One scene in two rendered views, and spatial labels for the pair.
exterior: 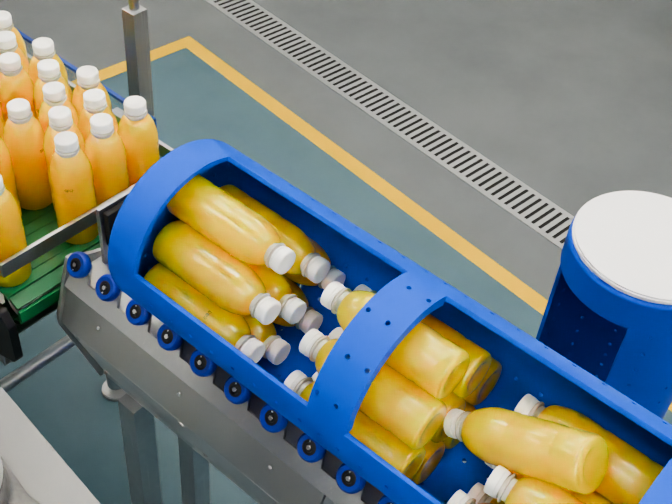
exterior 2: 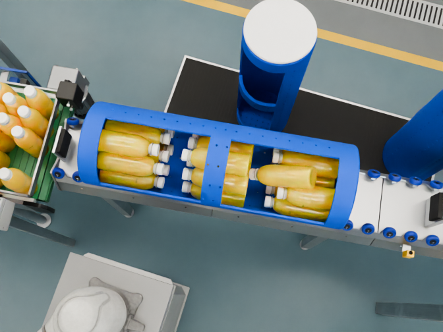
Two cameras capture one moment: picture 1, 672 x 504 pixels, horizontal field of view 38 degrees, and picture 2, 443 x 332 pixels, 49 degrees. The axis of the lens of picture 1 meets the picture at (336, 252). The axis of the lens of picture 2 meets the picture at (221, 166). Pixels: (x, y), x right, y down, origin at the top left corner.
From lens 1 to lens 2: 72 cm
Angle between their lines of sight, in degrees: 33
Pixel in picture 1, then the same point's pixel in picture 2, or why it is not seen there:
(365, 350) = (215, 180)
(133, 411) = not seen: hidden behind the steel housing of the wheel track
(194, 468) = not seen: hidden behind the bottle
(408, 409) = (238, 186)
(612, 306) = (276, 69)
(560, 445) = (300, 178)
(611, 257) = (267, 48)
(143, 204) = (87, 161)
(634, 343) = (289, 75)
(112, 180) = (42, 126)
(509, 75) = not seen: outside the picture
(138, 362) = (108, 193)
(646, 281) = (286, 53)
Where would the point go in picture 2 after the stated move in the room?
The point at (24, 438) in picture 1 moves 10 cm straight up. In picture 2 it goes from (110, 271) to (103, 270)
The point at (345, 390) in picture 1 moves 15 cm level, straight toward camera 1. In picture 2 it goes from (214, 195) to (234, 239)
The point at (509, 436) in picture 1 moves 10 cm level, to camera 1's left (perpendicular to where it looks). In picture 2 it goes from (279, 180) to (250, 193)
